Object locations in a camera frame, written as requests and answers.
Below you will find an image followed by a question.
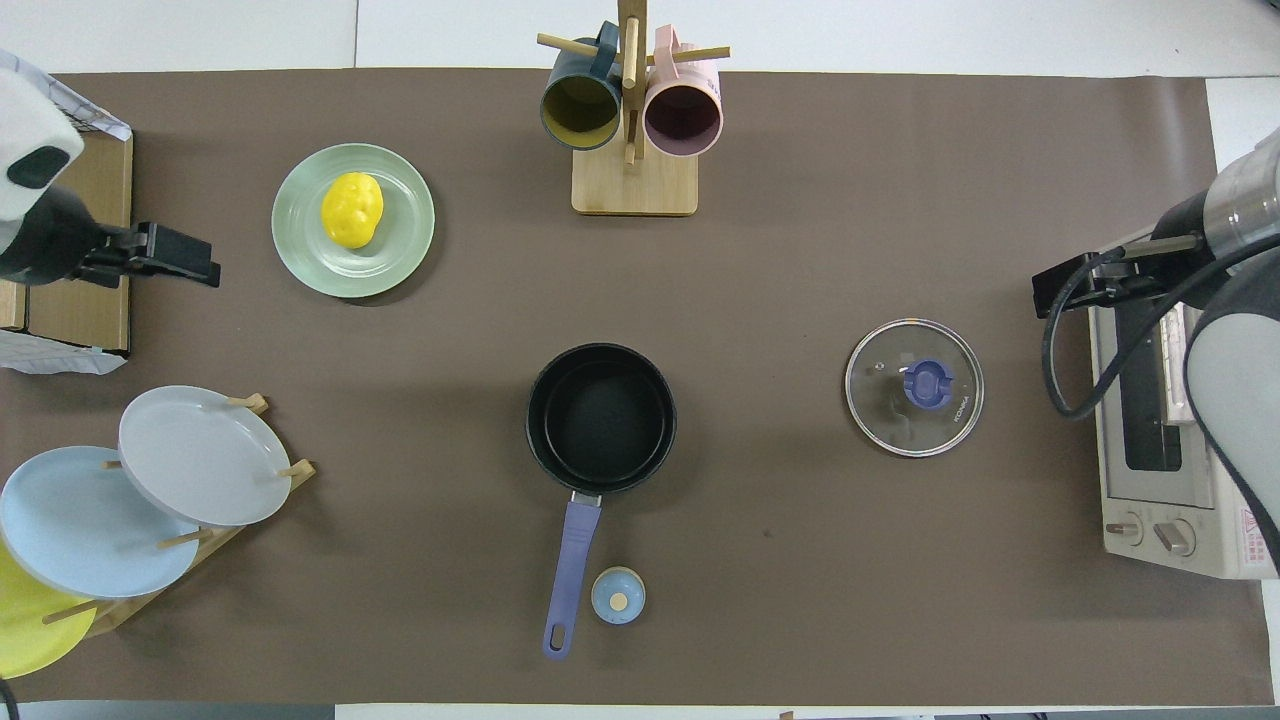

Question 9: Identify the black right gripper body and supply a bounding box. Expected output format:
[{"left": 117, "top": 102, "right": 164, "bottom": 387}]
[{"left": 1080, "top": 250, "right": 1169, "bottom": 309}]

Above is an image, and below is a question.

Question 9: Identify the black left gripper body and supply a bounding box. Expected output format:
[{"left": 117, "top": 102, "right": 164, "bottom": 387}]
[{"left": 78, "top": 222, "right": 166, "bottom": 289}]

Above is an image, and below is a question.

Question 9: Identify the glass lid purple knob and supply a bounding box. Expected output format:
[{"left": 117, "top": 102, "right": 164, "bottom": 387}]
[{"left": 845, "top": 318, "right": 986, "bottom": 459}]

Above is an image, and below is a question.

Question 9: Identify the yellow potato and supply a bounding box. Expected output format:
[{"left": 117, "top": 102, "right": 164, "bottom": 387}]
[{"left": 320, "top": 172, "right": 386, "bottom": 250}]

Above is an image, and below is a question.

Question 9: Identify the pale green plate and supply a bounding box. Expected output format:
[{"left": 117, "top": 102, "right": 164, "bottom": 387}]
[{"left": 271, "top": 143, "right": 437, "bottom": 300}]

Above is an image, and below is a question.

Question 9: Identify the grey plate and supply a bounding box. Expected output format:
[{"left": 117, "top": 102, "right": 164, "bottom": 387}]
[{"left": 118, "top": 385, "right": 293, "bottom": 528}]

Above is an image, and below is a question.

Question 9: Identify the light blue plate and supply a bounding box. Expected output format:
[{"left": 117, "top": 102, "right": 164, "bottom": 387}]
[{"left": 0, "top": 446, "right": 201, "bottom": 600}]

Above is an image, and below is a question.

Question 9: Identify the wooden plate rack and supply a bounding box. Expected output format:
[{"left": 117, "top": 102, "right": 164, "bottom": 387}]
[{"left": 42, "top": 393, "right": 317, "bottom": 639}]

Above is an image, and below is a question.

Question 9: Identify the yellow plate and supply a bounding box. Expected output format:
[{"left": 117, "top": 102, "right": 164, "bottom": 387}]
[{"left": 0, "top": 540, "right": 98, "bottom": 681}]

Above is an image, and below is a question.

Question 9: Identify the brown wooden board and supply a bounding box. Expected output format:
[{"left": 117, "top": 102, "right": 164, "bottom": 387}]
[{"left": 25, "top": 133, "right": 133, "bottom": 356}]

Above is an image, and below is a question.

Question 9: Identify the beige toaster oven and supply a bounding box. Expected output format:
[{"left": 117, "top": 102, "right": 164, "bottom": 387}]
[{"left": 1088, "top": 225, "right": 1280, "bottom": 581}]

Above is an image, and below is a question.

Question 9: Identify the brown table mat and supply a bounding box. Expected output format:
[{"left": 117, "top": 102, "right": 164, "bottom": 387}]
[{"left": 0, "top": 68, "right": 1276, "bottom": 706}]

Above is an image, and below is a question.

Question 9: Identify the pink ribbed mug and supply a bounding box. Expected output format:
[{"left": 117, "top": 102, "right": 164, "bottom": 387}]
[{"left": 643, "top": 25, "right": 724, "bottom": 158}]

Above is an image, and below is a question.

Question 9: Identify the dark blue mug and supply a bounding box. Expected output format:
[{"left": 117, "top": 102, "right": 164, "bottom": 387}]
[{"left": 540, "top": 22, "right": 624, "bottom": 152}]

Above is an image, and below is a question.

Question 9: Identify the wooden mug tree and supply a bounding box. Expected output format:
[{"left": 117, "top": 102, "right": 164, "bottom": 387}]
[{"left": 537, "top": 0, "right": 732, "bottom": 217}]

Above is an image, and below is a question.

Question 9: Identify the small blue round cap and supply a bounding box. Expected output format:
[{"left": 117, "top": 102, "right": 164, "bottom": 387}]
[{"left": 591, "top": 566, "right": 647, "bottom": 626}]

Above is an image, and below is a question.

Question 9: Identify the black wire basket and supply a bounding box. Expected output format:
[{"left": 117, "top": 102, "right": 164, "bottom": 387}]
[{"left": 0, "top": 48, "right": 133, "bottom": 377}]

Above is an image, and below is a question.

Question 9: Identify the black pot purple handle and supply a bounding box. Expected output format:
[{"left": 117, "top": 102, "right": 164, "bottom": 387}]
[{"left": 526, "top": 343, "right": 678, "bottom": 661}]

